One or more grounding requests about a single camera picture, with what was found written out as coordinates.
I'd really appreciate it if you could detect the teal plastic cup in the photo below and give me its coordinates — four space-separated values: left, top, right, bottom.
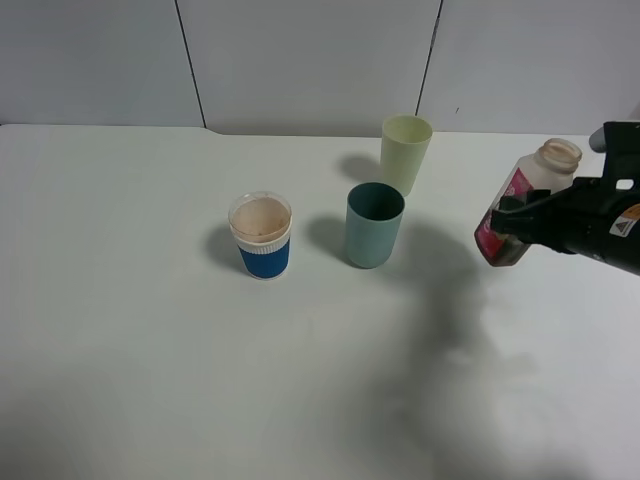
345 182 405 269

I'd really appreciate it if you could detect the plastic drink bottle pink label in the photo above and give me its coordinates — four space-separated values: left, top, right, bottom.
474 138 582 267

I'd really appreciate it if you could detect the pale yellow plastic cup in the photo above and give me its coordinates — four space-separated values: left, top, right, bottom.
380 115 433 197

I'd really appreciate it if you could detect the blue sleeved clear cup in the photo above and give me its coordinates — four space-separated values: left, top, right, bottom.
228 191 293 280

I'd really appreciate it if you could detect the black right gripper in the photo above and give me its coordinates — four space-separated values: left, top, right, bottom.
490 178 639 275

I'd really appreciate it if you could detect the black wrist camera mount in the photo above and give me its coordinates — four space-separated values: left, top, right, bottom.
589 120 640 185

